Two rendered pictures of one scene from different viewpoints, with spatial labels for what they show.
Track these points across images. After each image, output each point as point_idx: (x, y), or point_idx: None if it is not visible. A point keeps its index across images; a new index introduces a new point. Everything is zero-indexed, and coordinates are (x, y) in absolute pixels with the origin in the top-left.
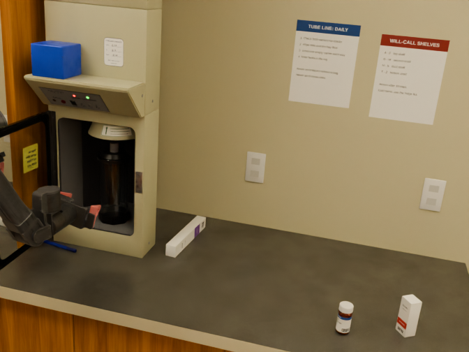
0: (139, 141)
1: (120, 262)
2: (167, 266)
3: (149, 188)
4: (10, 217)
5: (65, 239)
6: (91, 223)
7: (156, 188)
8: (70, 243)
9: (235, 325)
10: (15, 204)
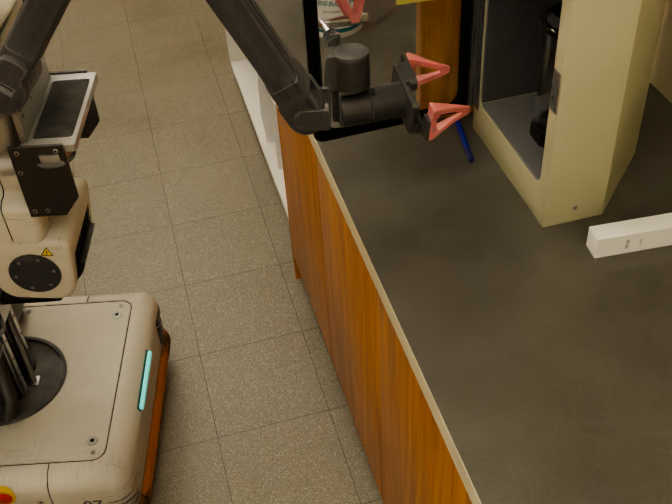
0: (566, 12)
1: (503, 215)
2: (557, 265)
3: (583, 110)
4: (260, 77)
5: (481, 133)
6: (424, 132)
7: (619, 115)
8: (484, 143)
9: (497, 436)
10: (268, 61)
